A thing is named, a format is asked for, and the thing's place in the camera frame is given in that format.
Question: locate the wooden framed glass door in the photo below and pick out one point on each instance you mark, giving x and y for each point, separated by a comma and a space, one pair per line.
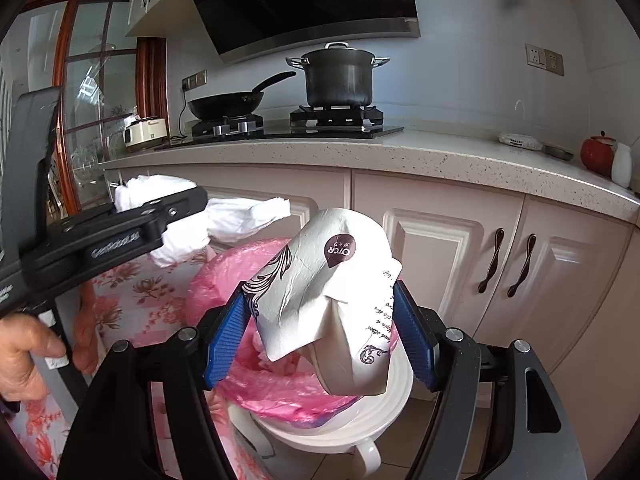
62, 60

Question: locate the white plastic bag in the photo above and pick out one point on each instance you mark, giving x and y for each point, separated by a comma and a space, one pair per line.
235, 215

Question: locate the black range hood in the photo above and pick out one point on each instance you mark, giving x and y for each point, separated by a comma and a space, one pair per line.
300, 5

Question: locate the red round jar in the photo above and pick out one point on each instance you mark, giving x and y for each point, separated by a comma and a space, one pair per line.
596, 155

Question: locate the white trash bin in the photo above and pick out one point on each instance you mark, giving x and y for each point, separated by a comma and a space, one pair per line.
350, 425

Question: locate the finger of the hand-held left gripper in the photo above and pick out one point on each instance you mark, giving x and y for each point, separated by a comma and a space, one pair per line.
180, 205

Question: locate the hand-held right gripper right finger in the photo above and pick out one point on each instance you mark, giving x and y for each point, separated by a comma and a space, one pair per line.
415, 340

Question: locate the white rice cooker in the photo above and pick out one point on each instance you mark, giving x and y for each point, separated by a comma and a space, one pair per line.
145, 135

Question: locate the black gas stove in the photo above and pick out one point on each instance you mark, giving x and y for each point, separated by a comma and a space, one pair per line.
320, 127

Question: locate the white wall socket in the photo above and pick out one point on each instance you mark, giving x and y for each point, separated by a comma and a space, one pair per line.
544, 59

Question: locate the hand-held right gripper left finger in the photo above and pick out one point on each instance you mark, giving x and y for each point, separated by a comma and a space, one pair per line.
225, 342

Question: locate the cream kitchen cabinet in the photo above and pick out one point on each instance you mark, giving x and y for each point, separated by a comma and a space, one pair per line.
450, 240

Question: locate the white packet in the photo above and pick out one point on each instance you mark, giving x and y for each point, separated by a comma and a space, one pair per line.
520, 141

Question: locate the dark cooking pot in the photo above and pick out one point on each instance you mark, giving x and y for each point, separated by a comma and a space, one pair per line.
340, 77

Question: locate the white bottle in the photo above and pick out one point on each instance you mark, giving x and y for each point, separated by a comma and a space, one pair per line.
621, 167

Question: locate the pink bin liner bag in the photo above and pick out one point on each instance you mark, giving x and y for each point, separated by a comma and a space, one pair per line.
260, 395

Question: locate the printed paper cup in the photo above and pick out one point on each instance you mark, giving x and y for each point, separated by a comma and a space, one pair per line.
320, 285

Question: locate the black frying pan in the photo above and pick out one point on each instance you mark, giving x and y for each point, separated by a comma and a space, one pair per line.
225, 105

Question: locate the small metal dish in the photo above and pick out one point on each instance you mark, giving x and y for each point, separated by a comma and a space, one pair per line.
559, 151

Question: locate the metal wall socket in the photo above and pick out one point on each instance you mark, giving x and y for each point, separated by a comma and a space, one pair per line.
194, 80

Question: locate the person's left hand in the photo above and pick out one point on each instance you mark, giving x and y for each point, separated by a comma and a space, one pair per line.
25, 360

